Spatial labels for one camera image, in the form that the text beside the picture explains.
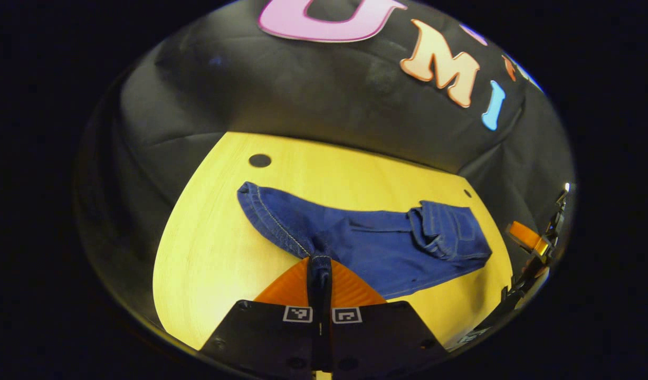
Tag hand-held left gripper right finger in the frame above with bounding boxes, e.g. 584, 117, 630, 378
322, 256, 452, 376

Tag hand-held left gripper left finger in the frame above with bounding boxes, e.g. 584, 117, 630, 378
200, 256, 322, 378

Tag blue denim jeans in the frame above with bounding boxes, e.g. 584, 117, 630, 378
236, 180, 493, 301

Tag black backdrop cloth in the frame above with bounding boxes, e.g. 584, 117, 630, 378
76, 0, 576, 341

